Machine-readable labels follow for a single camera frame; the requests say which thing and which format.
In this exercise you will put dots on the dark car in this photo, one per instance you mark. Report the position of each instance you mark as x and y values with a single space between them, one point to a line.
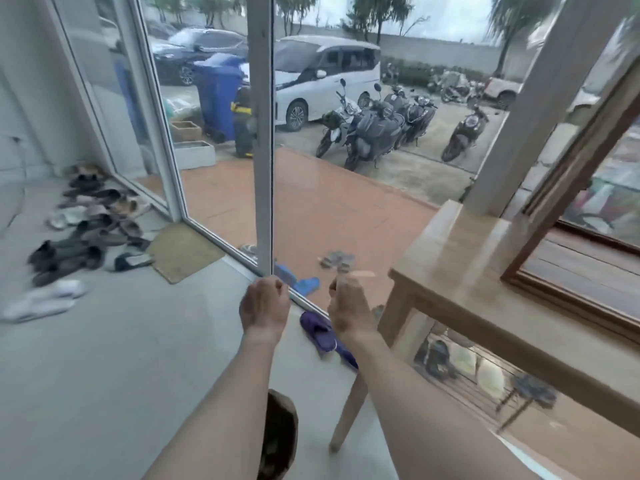
200 49

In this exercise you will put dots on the white pickup truck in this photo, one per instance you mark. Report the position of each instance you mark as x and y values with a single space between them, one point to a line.
502 89

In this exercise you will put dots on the pile of dark shoes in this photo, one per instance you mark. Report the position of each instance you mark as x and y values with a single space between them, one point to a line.
85 229

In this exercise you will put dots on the tree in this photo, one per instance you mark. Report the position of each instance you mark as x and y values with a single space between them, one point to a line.
382 9
515 14
295 7

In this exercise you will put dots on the blue wheeled trash bin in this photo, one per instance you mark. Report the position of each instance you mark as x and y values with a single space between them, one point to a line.
217 94

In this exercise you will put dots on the person's left hand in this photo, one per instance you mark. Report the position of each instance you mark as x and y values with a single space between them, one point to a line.
264 309

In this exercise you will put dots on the white pillar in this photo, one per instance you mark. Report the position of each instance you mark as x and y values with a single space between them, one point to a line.
535 104

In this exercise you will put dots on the dark scooter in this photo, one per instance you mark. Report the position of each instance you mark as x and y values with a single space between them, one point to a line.
417 114

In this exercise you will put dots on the white van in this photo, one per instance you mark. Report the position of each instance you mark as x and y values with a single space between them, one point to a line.
345 64

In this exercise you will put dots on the person's left forearm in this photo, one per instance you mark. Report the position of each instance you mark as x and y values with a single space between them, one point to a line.
220 414

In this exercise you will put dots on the blue slipper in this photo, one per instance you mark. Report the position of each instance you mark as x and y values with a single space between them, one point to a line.
306 285
285 274

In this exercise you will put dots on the large concrete planter box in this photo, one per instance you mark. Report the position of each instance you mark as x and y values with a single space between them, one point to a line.
196 154

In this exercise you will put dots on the row of distant motorcycles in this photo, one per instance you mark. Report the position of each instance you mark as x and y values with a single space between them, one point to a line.
455 87

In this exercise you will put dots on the grey sandal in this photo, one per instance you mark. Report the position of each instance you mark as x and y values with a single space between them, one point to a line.
346 260
330 258

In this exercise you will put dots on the person's right forearm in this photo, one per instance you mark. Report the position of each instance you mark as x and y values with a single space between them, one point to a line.
415 409

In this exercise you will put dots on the light wooden table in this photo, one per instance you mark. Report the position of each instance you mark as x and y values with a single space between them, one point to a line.
480 274

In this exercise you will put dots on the beige doormat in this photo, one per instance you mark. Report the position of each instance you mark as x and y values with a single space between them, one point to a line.
184 252

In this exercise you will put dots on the person's right hand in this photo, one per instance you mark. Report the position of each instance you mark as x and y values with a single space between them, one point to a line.
352 309

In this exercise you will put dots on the brown wooden window frame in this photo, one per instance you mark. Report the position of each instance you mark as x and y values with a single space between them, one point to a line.
570 184

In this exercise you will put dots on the person's right fingers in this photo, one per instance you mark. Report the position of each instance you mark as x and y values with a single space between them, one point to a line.
350 284

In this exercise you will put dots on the small concrete planter box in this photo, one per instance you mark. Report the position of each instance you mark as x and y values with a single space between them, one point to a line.
186 130

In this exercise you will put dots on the white framed glass panel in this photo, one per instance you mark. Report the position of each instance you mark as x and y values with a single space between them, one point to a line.
160 124

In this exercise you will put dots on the white sliding door frame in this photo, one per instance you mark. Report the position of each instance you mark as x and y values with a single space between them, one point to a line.
261 144

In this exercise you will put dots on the white and black scooter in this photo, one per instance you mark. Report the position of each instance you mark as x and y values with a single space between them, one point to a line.
334 124

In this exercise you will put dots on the black and yellow container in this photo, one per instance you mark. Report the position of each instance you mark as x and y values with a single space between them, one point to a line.
245 124

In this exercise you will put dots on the grey scooter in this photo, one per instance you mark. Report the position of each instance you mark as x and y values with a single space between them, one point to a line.
372 132

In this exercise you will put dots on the brown shoe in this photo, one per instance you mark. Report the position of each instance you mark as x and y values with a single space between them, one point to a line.
277 434

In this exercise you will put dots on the person's left fingers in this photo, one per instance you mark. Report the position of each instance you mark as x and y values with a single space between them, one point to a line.
266 284

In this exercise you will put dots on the white slipper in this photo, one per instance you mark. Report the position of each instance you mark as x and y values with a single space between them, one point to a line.
67 288
37 307

